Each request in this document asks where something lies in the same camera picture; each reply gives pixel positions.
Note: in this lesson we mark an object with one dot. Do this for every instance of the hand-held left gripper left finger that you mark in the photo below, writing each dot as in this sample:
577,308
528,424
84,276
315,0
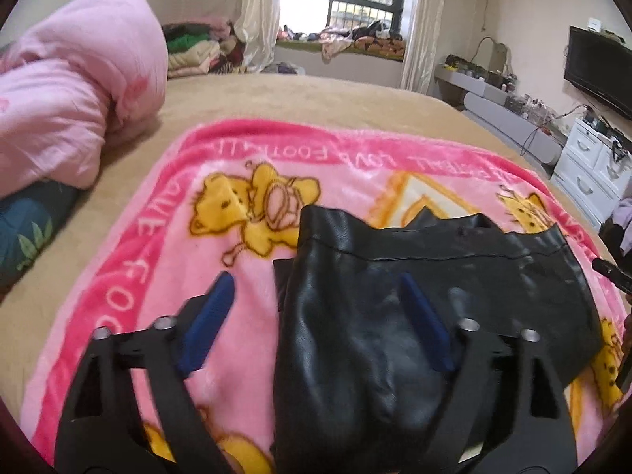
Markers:
205,326

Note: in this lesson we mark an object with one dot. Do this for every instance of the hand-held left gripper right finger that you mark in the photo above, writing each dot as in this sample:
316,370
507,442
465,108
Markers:
429,326

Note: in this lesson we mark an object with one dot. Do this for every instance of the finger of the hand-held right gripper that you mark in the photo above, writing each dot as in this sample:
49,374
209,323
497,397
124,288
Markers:
614,274

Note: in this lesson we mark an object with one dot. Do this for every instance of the black leather jacket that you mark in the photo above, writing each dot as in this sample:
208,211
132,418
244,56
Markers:
355,335

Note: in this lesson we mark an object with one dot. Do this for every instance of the dark clothes heap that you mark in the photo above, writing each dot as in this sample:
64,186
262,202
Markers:
612,242

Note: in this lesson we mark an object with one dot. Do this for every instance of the pile of folded clothes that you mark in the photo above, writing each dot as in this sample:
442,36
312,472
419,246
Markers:
197,52

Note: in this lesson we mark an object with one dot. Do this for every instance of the clothes heap on windowsill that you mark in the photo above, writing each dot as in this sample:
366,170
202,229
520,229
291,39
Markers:
345,39

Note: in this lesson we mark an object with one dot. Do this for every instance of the light purple garment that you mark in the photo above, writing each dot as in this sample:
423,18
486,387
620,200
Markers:
624,222

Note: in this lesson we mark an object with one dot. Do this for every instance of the pink bear printed blanket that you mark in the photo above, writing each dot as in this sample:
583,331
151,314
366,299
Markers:
148,237

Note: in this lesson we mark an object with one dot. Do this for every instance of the white drawer cabinet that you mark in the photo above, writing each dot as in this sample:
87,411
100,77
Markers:
582,173

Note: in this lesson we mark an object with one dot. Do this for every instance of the clutter of small desk items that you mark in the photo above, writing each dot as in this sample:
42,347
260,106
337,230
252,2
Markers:
531,108

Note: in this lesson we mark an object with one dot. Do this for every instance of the grey rounded desk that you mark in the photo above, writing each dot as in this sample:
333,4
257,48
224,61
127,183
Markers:
498,113

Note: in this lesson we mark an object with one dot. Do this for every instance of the black flat television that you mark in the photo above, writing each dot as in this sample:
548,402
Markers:
600,74

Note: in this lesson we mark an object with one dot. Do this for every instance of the dark blue leaf-print pillow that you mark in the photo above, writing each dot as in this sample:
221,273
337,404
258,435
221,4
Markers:
29,227

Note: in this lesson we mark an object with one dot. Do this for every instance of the arched mirror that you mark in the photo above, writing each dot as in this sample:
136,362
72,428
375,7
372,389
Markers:
491,57

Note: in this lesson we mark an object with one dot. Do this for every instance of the pink quilt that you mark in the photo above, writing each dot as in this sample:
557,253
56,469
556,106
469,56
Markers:
64,98

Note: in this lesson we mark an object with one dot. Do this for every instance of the cream curtain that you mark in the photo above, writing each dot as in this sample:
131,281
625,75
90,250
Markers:
259,15
424,24

